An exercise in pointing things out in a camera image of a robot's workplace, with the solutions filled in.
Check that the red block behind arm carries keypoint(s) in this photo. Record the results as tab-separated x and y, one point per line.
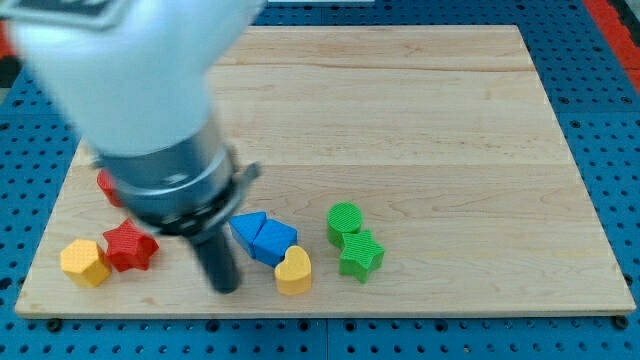
108	186

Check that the blue triangle block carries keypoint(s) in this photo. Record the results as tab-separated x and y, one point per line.
245	228

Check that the wooden board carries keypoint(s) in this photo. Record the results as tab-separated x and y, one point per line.
445	139

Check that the green star block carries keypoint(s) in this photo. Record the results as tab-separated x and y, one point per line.
361	255

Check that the silver metal wrist flange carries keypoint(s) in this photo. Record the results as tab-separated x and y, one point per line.
190	188

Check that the green cylinder block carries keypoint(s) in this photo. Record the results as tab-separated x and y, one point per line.
343	218

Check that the yellow heart block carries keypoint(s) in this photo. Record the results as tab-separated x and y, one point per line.
293	274

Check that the yellow pentagon block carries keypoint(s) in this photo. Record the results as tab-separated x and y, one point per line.
85	263

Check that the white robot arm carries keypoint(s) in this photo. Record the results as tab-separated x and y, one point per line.
130	76

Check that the red star block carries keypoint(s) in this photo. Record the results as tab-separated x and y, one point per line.
129	247

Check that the blue cube block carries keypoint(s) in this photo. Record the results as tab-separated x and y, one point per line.
272	242

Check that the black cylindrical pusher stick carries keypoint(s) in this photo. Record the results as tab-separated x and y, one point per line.
215	256

